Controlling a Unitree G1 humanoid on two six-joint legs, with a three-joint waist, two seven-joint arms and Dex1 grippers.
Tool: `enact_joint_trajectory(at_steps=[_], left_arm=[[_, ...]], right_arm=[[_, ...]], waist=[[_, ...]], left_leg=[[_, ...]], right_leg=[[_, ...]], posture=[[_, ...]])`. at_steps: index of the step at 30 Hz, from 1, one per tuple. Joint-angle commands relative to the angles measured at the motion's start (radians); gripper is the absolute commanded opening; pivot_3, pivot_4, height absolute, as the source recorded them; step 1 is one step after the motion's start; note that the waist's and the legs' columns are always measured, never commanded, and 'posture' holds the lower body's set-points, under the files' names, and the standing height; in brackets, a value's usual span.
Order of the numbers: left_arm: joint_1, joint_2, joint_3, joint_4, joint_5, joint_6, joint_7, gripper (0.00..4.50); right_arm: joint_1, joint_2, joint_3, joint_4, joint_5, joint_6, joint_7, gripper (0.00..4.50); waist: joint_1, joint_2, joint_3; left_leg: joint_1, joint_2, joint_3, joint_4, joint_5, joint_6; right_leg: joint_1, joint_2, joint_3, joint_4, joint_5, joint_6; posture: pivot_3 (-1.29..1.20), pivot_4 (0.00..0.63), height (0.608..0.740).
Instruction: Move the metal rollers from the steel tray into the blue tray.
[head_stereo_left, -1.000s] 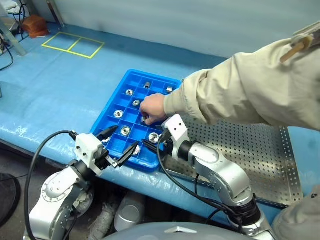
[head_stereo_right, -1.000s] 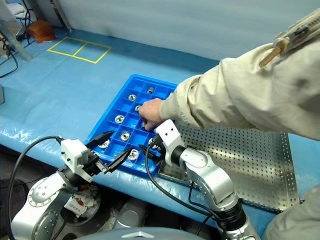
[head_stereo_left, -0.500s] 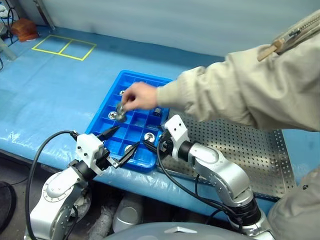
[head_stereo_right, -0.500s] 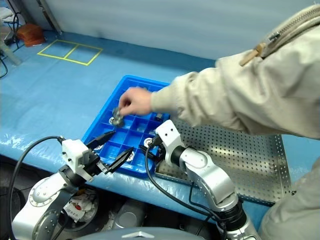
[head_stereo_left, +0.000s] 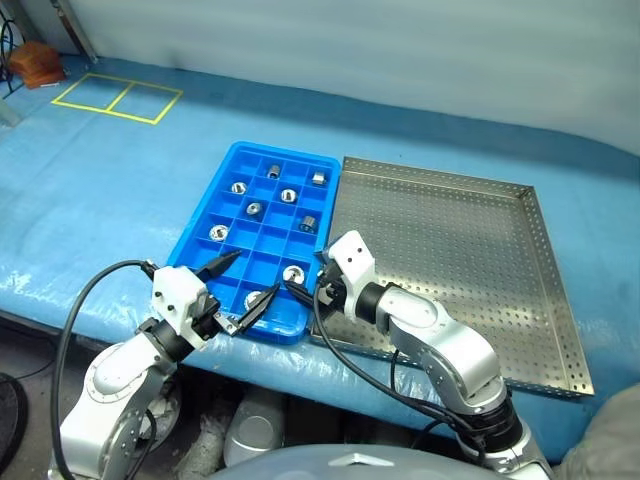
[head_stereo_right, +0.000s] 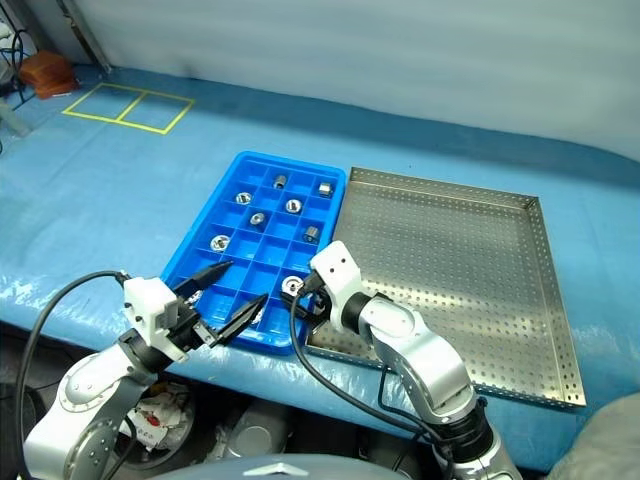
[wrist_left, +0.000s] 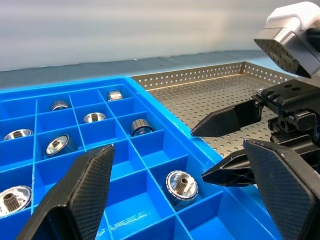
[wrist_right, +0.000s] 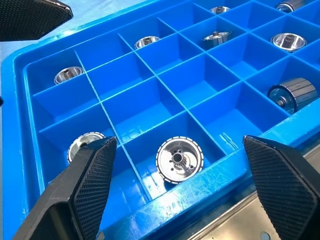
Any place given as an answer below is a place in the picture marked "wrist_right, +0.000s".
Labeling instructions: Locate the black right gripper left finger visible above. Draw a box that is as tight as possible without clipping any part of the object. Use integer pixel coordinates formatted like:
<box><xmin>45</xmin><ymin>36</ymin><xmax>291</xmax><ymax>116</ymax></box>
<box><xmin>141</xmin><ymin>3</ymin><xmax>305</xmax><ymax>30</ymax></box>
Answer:
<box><xmin>12</xmin><ymin>135</ymin><xmax>118</xmax><ymax>240</ymax></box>

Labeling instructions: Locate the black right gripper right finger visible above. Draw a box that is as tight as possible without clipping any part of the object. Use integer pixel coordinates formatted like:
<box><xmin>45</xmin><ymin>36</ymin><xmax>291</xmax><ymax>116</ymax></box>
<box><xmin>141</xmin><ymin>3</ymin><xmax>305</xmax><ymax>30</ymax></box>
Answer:
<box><xmin>242</xmin><ymin>134</ymin><xmax>320</xmax><ymax>240</ymax></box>

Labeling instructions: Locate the blue compartment tray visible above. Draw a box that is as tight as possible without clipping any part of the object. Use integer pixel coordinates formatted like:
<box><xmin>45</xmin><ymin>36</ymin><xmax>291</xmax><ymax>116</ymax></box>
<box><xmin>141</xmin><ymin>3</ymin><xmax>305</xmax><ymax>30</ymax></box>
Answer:
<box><xmin>0</xmin><ymin>0</ymin><xmax>320</xmax><ymax>240</ymax></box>

